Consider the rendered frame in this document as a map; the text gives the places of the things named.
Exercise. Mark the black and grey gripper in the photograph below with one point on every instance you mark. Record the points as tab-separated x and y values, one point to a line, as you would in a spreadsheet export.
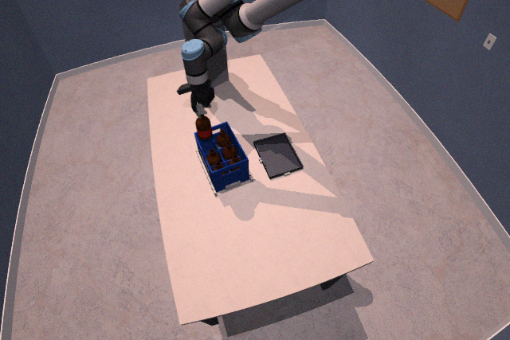
199	97

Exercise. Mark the grey metal rail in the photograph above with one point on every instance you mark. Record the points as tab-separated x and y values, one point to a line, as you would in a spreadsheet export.
228	187

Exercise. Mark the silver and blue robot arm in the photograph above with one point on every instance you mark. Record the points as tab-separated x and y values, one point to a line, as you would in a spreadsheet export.
243	20

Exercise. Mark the dark blue plastic crate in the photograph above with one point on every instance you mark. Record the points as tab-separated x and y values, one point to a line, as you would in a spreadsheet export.
218	180

